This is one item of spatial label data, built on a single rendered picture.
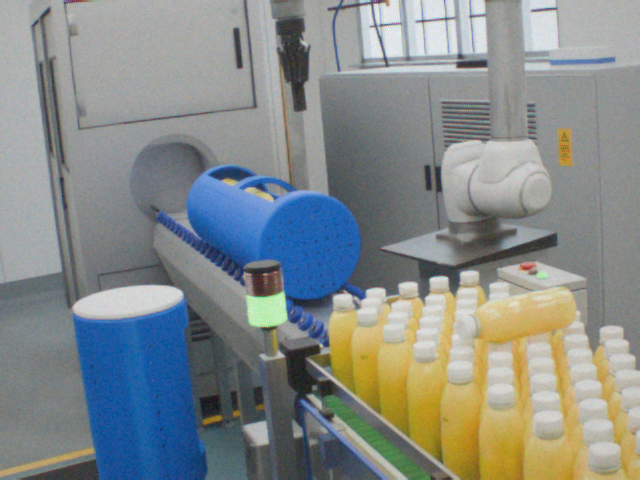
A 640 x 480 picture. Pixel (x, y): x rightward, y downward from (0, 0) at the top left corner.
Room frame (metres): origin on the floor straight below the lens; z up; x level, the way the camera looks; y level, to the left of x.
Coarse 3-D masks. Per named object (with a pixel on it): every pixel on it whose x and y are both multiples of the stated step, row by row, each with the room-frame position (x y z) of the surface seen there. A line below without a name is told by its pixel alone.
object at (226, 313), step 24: (168, 240) 3.77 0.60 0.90; (168, 264) 3.78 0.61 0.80; (192, 264) 3.33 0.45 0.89; (192, 288) 3.38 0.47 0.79; (216, 288) 2.99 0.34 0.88; (216, 312) 3.06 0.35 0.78; (240, 312) 2.71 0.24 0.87; (312, 312) 2.43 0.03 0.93; (240, 336) 2.80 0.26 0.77; (288, 336) 2.31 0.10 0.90
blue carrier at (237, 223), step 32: (192, 192) 3.20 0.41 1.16; (224, 192) 2.88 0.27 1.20; (288, 192) 2.93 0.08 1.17; (192, 224) 3.19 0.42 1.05; (224, 224) 2.75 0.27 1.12; (256, 224) 2.47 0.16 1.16; (288, 224) 2.44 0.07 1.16; (320, 224) 2.47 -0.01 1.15; (352, 224) 2.50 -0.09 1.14; (256, 256) 2.43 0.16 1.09; (288, 256) 2.44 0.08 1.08; (320, 256) 2.47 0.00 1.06; (352, 256) 2.50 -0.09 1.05; (288, 288) 2.43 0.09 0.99; (320, 288) 2.46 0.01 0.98
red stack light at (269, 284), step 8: (272, 272) 1.54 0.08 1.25; (280, 272) 1.56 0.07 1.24; (248, 280) 1.55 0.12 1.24; (256, 280) 1.54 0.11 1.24; (264, 280) 1.54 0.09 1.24; (272, 280) 1.54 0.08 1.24; (280, 280) 1.55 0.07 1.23; (248, 288) 1.55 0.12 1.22; (256, 288) 1.54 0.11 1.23; (264, 288) 1.54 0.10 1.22; (272, 288) 1.54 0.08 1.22; (280, 288) 1.55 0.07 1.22; (256, 296) 1.54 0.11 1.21; (264, 296) 1.54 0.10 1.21
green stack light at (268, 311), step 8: (248, 296) 1.56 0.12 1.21; (272, 296) 1.54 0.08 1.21; (280, 296) 1.55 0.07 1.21; (248, 304) 1.56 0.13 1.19; (256, 304) 1.54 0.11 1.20; (264, 304) 1.54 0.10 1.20; (272, 304) 1.54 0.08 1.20; (280, 304) 1.55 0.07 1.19; (248, 312) 1.56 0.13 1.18; (256, 312) 1.54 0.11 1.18; (264, 312) 1.54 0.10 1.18; (272, 312) 1.54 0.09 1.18; (280, 312) 1.55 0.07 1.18; (256, 320) 1.54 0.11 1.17; (264, 320) 1.54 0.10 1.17; (272, 320) 1.54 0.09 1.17; (280, 320) 1.55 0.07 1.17
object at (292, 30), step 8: (280, 24) 2.45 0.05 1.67; (288, 24) 2.44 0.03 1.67; (296, 24) 2.45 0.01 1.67; (304, 24) 2.47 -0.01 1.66; (280, 32) 2.45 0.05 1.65; (288, 32) 2.44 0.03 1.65; (296, 32) 2.44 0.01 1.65; (288, 40) 2.47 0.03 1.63; (296, 40) 2.44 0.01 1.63; (288, 48) 2.48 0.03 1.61; (296, 48) 2.45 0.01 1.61
